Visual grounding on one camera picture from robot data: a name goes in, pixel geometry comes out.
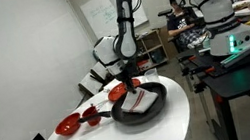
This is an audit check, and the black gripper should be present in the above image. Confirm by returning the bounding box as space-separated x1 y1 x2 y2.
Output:
111 57 143 97

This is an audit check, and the white towel with red stripes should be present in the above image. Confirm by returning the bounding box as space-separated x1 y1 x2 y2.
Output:
117 85 162 117

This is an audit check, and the black frying pan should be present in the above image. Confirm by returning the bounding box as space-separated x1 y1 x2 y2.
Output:
73 79 172 135

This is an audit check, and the red plate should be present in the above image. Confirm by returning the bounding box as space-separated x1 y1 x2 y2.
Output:
105 77 145 104

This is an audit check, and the plain white cloth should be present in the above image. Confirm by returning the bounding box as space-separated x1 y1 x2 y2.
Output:
100 77 123 94

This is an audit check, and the clear plastic measuring cup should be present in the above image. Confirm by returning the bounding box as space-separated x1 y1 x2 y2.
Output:
142 67 160 85

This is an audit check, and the metal utensil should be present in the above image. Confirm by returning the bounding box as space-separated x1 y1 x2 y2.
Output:
89 98 112 111

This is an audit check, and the wooden cubby shelf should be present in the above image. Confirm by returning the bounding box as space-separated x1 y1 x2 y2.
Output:
132 27 171 73

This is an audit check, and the red mug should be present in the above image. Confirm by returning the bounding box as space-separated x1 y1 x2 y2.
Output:
80 104 103 128

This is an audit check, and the large brown cardboard box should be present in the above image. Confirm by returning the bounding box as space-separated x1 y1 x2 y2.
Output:
158 23 181 61

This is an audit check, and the red bowl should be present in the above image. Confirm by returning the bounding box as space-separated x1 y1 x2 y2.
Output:
52 112 84 139

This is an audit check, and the whiteboard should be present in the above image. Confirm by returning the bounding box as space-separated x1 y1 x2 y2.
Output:
79 0 152 48

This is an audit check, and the seated person in dark shirt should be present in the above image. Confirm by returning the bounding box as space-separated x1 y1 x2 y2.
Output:
163 0 211 53

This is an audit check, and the white round pedestal table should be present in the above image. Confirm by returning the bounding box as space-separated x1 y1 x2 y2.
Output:
16 69 196 140

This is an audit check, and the black clamp with orange handle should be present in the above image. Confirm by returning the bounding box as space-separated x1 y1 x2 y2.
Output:
177 52 202 72
188 64 219 95

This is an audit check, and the silver aluminium rail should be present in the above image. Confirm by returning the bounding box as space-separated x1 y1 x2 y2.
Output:
215 34 250 69

